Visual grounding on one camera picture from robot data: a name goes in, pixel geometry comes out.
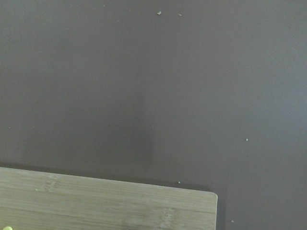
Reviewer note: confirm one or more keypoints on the wooden cutting board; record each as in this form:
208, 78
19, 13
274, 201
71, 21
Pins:
32, 200

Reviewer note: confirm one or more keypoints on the lemon slice left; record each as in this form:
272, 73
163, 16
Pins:
7, 228

